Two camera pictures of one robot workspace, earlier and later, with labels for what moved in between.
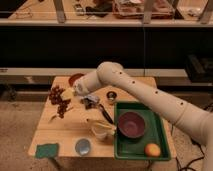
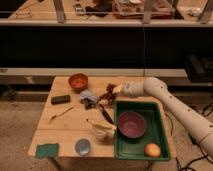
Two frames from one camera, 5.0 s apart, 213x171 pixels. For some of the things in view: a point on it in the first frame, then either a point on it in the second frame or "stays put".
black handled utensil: x=106 y=114 stays put
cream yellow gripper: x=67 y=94 → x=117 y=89
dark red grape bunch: x=56 y=96 → x=109 y=96
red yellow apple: x=152 y=150 stays put
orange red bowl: x=73 y=78 stays put
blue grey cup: x=82 y=146 stays put
